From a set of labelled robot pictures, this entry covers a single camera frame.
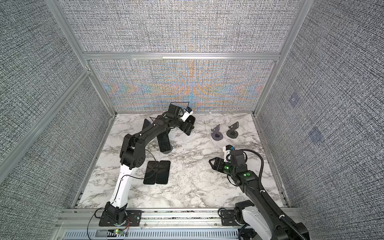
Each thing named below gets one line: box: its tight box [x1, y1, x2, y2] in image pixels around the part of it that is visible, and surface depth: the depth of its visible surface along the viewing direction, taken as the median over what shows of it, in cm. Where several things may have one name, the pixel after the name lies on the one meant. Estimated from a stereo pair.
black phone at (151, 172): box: [143, 160, 159, 185], surface depth 89 cm
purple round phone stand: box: [211, 124, 224, 141], surface depth 106 cm
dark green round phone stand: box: [226, 121, 239, 139], surface depth 108 cm
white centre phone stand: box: [179, 131, 196, 143], surface depth 105 cm
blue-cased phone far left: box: [142, 118, 151, 130], surface depth 96 cm
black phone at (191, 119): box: [186, 115, 196, 126], surface depth 96 cm
